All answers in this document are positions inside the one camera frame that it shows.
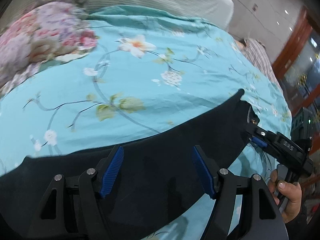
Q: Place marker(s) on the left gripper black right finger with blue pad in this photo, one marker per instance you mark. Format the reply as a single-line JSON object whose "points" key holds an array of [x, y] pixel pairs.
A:
{"points": [[220, 185]]}

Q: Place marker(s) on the black pants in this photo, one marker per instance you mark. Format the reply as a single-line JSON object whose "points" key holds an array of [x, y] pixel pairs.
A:
{"points": [[157, 181]]}

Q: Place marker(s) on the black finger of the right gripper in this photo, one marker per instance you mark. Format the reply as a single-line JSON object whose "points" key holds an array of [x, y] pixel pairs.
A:
{"points": [[257, 134]]}

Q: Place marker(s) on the pink purple floral pillow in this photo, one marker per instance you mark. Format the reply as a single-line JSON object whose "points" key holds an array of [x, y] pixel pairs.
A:
{"points": [[54, 30]]}

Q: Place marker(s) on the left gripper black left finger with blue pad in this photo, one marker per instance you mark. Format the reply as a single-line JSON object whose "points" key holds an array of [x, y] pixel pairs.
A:
{"points": [[98, 181]]}

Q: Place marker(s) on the striped plaid cloth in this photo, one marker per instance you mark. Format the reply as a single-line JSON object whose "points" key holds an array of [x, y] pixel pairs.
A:
{"points": [[256, 53]]}

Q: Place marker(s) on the light blue floral bedsheet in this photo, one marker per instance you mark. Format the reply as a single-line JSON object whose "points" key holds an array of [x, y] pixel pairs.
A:
{"points": [[147, 71]]}

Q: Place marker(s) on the black camera box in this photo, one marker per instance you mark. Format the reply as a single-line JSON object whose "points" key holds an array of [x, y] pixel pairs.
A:
{"points": [[302, 129]]}

